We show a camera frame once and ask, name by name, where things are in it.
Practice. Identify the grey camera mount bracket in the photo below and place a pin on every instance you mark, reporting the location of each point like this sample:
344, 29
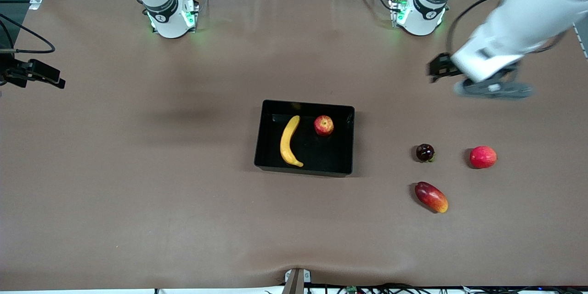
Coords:
296, 282

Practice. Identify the dark purple mangosteen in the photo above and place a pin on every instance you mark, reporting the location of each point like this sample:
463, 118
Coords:
425, 152

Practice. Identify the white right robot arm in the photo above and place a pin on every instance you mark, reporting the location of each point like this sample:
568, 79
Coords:
165, 14

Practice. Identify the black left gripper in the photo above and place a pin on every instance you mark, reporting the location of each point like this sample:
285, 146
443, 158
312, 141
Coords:
442, 67

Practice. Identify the brown table mat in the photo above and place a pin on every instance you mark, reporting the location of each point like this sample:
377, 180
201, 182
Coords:
138, 170

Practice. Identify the black rectangular tray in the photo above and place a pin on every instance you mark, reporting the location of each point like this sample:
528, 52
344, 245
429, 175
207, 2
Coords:
321, 156

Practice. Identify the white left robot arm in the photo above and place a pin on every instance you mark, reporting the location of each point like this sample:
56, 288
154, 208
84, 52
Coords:
519, 18

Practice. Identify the small red yellow apple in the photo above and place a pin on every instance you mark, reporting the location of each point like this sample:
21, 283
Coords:
324, 125

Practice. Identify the plain red apple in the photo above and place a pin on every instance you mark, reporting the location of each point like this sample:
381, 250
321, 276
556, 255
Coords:
483, 156

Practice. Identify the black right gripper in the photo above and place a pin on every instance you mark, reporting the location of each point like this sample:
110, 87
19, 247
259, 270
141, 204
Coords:
18, 72

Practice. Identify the red orange mango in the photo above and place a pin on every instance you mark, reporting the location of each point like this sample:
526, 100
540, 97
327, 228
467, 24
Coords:
431, 196

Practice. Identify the yellow banana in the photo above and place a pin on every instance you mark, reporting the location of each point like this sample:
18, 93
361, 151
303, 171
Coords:
287, 144

